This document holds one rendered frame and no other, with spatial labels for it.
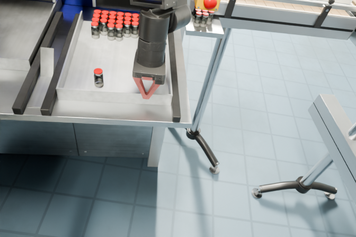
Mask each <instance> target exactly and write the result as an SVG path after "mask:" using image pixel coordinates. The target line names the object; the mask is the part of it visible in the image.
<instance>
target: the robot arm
mask: <svg viewBox="0 0 356 237"><path fill-rule="evenodd" d="M130 5H137V6H144V7H147V8H142V9H141V10H140V19H139V32H138V36H139V39H138V47H137V50H136V53H135V58H134V62H133V70H132V78H133V79H134V81H135V83H136V85H137V87H138V89H139V91H140V93H141V95H142V98H143V99H150V98H151V96H152V95H153V93H154V92H155V90H156V89H157V88H158V87H159V86H160V85H164V83H165V76H166V65H165V49H166V39H167V34H168V33H172V32H174V31H176V30H178V29H180V28H182V27H184V26H186V25H188V24H189V23H190V21H191V16H192V14H191V10H190V7H189V6H188V4H187V0H130ZM143 80H151V81H153V83H152V85H151V87H150V89H149V91H148V92H146V91H145V88H144V84H143Z"/></svg>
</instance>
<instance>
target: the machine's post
mask: <svg viewBox="0 0 356 237"><path fill-rule="evenodd" d="M190 1H191V0H187V4H188V6H189V7H190ZM179 30H181V38H182V42H183V37H184V31H185V26H184V27H182V28H180V29H179ZM165 129H166V128H165V127H153V129H152V137H151V141H150V148H149V156H148V158H147V166H148V167H158V164H159V159H160V155H161V150H162V145H163V140H164V134H165Z"/></svg>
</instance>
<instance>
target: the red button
mask: <svg viewBox="0 0 356 237"><path fill-rule="evenodd" d="M203 4H204V7H205V8H206V9H208V10H211V9H213V8H215V7H216V5H217V0H203Z"/></svg>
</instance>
